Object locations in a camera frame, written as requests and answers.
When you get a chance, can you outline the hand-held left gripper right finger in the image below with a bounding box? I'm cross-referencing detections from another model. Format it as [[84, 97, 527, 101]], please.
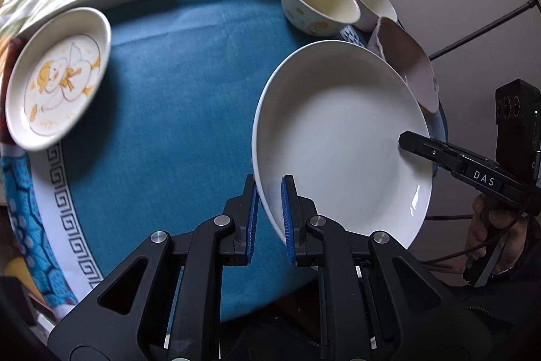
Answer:
[[281, 175, 495, 361]]

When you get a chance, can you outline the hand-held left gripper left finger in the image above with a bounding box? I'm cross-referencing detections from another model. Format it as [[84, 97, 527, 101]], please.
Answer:
[[47, 174, 259, 361]]

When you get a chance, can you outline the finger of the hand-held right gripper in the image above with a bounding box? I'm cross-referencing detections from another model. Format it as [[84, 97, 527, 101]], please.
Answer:
[[398, 130, 475, 176]]

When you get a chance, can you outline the large white plate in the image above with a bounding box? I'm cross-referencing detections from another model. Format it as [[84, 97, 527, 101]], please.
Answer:
[[252, 41, 435, 251]]

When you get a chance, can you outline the pink scalloped bowl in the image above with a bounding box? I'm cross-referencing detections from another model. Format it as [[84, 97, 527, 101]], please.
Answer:
[[367, 16, 441, 114]]

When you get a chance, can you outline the plain white bowl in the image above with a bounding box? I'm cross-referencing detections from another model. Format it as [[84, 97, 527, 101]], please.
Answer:
[[346, 0, 399, 32]]

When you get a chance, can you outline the duck print plate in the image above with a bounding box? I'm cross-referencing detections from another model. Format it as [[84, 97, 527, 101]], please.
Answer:
[[4, 7, 113, 152]]

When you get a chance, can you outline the person's right forearm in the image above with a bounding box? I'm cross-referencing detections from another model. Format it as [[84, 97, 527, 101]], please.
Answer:
[[505, 217, 541, 283]]

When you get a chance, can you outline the person's right hand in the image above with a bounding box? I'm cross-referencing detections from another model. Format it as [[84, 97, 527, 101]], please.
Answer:
[[465, 194, 529, 277]]

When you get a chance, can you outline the black tripod rod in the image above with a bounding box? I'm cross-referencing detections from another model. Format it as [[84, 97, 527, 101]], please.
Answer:
[[428, 0, 541, 61]]

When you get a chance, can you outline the blue patterned tablecloth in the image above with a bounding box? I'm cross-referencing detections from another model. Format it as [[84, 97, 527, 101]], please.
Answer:
[[0, 0, 449, 323]]

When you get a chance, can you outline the person's dark jacket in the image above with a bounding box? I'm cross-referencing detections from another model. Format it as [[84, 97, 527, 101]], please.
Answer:
[[440, 278, 541, 361]]

